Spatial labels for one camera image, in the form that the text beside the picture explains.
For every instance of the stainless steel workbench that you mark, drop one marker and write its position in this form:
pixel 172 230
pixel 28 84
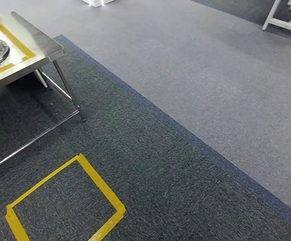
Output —
pixel 35 40

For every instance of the white cabinet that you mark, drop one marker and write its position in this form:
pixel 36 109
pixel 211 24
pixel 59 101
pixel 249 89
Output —
pixel 95 2

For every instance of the white desk frame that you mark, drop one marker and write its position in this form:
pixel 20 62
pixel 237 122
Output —
pixel 283 24

